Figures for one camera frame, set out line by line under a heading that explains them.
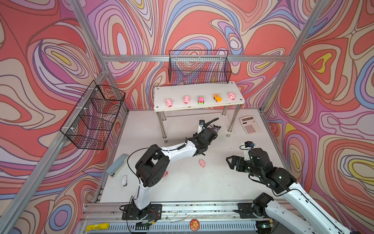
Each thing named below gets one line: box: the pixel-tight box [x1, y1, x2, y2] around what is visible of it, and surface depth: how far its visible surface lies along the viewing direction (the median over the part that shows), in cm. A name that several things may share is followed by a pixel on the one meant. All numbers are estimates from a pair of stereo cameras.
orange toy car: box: [212, 93, 223, 103], surface depth 78 cm
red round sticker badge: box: [189, 218, 201, 232], surface depth 71 cm
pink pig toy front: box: [165, 98, 173, 108], surface depth 75 cm
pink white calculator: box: [240, 115, 262, 136], surface depth 110 cm
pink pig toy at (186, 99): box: [183, 95, 190, 105], surface depth 77 cm
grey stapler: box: [106, 153, 129, 178], surface depth 88 cm
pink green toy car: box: [197, 96, 205, 105], surface depth 76 cm
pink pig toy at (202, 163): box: [199, 158, 206, 168], surface depth 90 cm
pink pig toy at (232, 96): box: [228, 92, 237, 101], surface depth 78 cm
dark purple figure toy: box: [213, 124, 222, 133], surface depth 96 cm
